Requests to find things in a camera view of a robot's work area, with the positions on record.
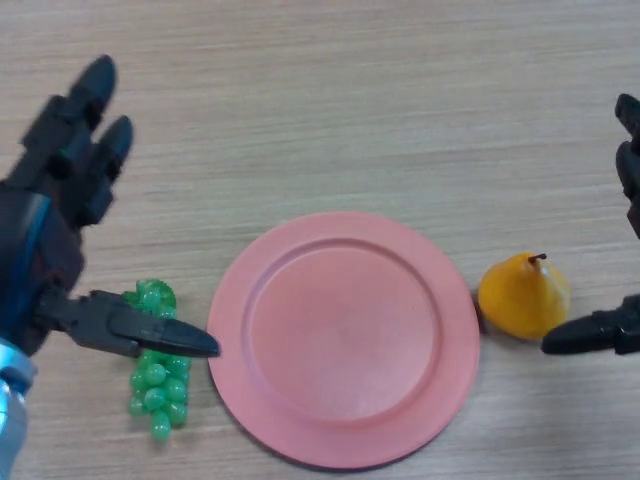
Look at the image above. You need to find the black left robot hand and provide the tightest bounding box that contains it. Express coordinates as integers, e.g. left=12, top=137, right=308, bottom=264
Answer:
left=0, top=54, right=222, bottom=360

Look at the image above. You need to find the yellow pear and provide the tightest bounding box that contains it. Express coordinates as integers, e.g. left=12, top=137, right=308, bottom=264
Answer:
left=477, top=250, right=572, bottom=342

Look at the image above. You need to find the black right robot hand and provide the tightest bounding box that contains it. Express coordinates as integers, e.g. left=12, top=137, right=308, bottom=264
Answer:
left=541, top=93, right=640, bottom=357

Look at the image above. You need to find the green grape bunch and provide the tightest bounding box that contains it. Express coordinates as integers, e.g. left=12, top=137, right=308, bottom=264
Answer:
left=121, top=278, right=192, bottom=444

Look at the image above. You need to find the pink round plate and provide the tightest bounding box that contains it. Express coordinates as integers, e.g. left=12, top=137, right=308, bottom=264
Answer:
left=205, top=210, right=482, bottom=470

